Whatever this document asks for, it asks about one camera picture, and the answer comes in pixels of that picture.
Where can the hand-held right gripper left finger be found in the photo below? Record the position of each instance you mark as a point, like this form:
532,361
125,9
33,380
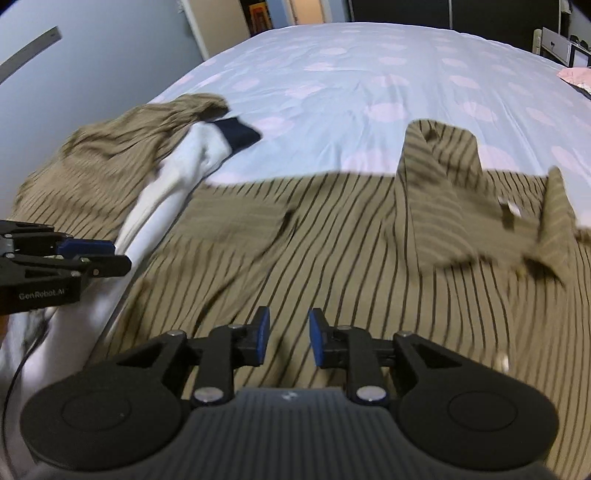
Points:
263,334

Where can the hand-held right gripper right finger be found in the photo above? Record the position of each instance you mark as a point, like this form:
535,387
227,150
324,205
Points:
317,341

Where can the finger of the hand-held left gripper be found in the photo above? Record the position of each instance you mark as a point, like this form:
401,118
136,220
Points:
87,248
111,266

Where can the brown striped shirt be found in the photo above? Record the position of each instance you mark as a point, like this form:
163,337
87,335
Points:
351,258

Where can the brown cloth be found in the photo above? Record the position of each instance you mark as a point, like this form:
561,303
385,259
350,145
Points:
106,157

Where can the white cloth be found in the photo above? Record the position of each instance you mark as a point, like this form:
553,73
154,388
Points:
184,161

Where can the navy cloth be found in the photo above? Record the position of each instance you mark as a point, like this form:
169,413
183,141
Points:
238,134

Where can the beige door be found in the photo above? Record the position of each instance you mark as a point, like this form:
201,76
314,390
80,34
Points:
217,23

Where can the black wardrobe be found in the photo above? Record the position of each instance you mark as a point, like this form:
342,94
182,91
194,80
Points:
498,18

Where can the pink cloth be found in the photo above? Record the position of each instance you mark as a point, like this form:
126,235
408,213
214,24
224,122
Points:
579,77

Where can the beige headboard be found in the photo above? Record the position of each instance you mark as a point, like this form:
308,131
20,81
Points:
537,40

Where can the white drawer unit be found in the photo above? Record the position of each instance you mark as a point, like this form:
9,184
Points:
556,44

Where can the grey wall plate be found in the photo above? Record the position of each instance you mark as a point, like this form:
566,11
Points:
32,50

